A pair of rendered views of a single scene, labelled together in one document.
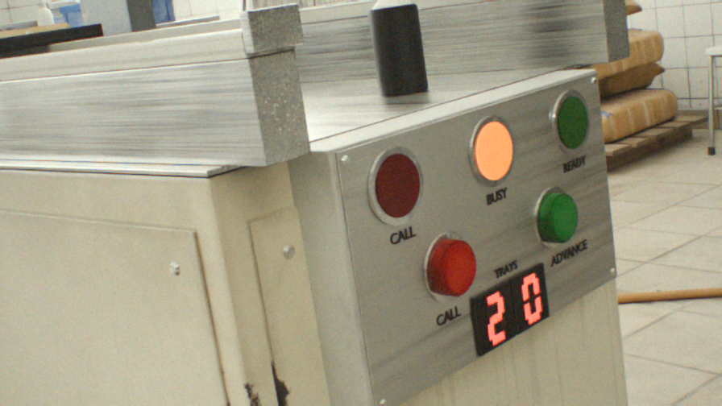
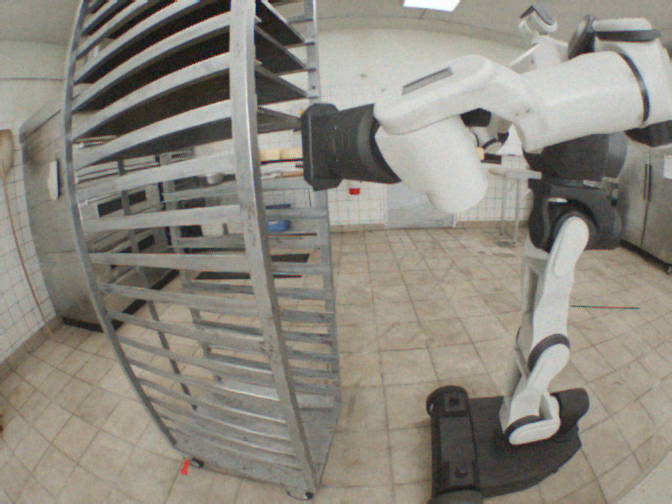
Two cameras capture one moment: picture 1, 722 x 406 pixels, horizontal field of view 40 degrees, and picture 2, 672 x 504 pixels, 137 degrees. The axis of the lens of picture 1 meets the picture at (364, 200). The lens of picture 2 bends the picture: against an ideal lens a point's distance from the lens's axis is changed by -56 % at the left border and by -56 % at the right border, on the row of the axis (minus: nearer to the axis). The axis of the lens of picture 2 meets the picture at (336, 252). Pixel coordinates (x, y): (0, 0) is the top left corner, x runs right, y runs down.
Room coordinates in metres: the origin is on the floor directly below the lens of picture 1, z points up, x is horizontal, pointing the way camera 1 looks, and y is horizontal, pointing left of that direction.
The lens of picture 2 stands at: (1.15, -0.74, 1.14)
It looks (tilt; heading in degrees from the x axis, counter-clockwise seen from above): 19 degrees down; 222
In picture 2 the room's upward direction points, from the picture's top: 4 degrees counter-clockwise
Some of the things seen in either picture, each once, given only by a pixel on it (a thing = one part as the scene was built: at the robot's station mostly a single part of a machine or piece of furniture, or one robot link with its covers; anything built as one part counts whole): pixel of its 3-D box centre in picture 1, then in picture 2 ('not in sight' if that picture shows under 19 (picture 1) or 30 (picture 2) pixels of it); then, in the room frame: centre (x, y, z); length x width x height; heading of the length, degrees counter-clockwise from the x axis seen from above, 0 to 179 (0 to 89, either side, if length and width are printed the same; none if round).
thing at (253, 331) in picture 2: not in sight; (253, 331); (0.68, -1.61, 0.51); 0.64 x 0.03 x 0.03; 120
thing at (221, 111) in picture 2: not in sight; (132, 140); (1.02, -1.42, 1.23); 0.64 x 0.03 x 0.03; 120
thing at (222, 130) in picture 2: not in sight; (186, 138); (0.85, -1.51, 1.23); 0.60 x 0.40 x 0.01; 120
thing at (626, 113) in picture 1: (605, 114); not in sight; (4.49, -1.14, 0.19); 0.72 x 0.42 x 0.15; 132
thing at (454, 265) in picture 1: (449, 267); not in sight; (0.51, -0.04, 0.76); 0.03 x 0.02 x 0.03; 134
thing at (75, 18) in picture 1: (119, 14); not in sight; (4.40, 0.92, 0.95); 0.40 x 0.30 x 0.14; 131
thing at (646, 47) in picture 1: (591, 54); not in sight; (4.49, -1.11, 0.47); 0.72 x 0.42 x 0.17; 133
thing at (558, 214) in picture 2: not in sight; (560, 227); (0.38, -0.69, 0.98); 0.14 x 0.13 x 0.12; 30
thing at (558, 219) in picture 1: (554, 217); not in sight; (0.58, -0.11, 0.76); 0.03 x 0.02 x 0.03; 134
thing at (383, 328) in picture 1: (478, 223); not in sight; (0.56, -0.06, 0.77); 0.24 x 0.04 x 0.14; 134
